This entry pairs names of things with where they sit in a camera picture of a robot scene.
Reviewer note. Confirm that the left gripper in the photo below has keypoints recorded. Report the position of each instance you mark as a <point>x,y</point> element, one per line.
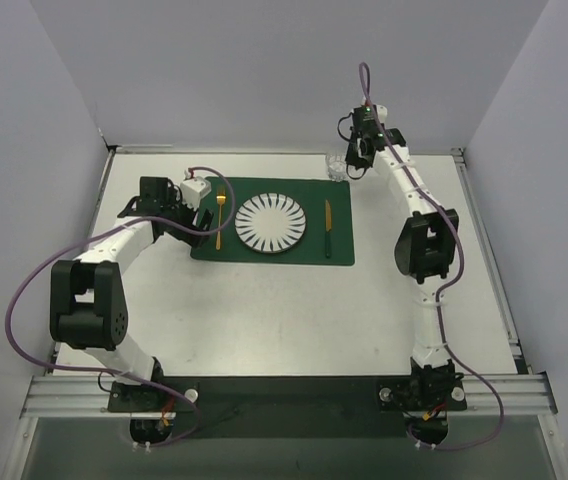
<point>193,223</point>

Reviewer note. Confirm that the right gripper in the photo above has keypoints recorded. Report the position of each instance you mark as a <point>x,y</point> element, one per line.
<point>357,151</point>

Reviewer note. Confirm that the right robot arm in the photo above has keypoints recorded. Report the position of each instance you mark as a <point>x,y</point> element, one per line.
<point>425,248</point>

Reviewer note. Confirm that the clear plastic cup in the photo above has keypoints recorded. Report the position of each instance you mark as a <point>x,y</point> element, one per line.
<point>336,167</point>

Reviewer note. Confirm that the aluminium front frame rail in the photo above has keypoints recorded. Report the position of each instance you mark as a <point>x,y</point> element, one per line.
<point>56,396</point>

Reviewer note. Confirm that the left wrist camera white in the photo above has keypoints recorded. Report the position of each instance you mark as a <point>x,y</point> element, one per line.
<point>193,190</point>

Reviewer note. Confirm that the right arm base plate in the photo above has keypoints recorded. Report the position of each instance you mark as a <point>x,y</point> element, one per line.
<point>399,394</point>

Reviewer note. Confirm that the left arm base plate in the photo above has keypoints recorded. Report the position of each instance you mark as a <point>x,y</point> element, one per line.
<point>125,398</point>

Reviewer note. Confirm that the green handled gold knife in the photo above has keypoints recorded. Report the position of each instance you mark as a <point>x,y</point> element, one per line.
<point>328,230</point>

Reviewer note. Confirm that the gold fork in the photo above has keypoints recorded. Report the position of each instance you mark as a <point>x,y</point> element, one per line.
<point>221,200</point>

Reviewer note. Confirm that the green placemat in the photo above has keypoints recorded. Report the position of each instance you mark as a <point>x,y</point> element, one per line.
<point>311,195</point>

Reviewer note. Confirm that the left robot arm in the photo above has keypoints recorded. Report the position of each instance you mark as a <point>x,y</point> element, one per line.
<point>88,308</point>

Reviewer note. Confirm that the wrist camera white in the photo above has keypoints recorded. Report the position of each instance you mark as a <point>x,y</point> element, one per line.
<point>381,111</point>
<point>193,190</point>

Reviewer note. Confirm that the white plate with black stripes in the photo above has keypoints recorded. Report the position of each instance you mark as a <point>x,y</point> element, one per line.
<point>270,223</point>

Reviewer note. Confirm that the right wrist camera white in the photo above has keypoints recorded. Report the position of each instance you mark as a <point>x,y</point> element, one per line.
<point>381,111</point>

